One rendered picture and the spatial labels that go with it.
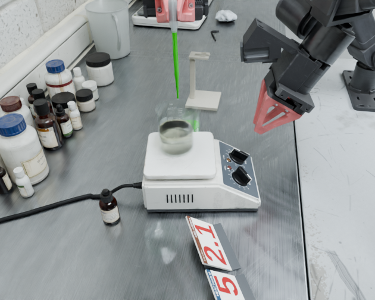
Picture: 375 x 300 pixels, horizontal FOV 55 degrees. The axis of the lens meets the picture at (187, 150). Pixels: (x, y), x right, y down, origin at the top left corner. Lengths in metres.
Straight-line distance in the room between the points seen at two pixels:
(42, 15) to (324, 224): 0.88
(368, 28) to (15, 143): 0.77
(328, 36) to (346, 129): 0.37
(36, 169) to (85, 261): 0.22
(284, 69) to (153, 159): 0.25
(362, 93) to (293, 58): 0.49
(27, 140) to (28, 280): 0.24
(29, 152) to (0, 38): 0.34
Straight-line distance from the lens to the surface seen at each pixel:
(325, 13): 0.53
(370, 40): 0.95
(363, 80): 1.01
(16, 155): 0.71
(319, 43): 0.56
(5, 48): 0.97
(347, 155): 0.82
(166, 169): 0.59
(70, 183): 0.73
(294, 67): 0.56
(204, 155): 0.62
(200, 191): 0.60
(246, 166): 0.68
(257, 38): 0.55
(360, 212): 0.70
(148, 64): 1.13
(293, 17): 0.60
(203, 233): 0.58
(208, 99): 0.92
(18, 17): 1.02
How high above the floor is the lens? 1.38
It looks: 39 degrees down
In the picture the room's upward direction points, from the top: 1 degrees counter-clockwise
